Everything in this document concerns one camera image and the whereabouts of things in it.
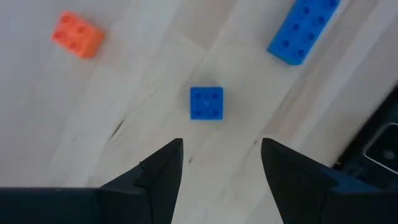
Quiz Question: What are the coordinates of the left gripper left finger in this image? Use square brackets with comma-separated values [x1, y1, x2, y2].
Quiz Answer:
[0, 138, 184, 224]

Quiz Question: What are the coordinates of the black aluminium table frame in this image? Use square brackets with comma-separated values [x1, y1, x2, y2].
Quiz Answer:
[332, 82, 398, 187]

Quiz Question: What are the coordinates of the small orange toy block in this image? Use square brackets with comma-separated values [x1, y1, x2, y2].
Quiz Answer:
[51, 9, 106, 60]

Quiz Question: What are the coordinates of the long blue toy block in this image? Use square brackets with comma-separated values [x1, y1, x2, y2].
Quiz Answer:
[266, 0, 342, 66]

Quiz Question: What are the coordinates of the small blue toy block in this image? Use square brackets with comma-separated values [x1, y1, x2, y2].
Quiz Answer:
[189, 86, 224, 121]

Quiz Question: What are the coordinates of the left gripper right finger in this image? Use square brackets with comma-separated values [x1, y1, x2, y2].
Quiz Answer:
[260, 138, 398, 224]

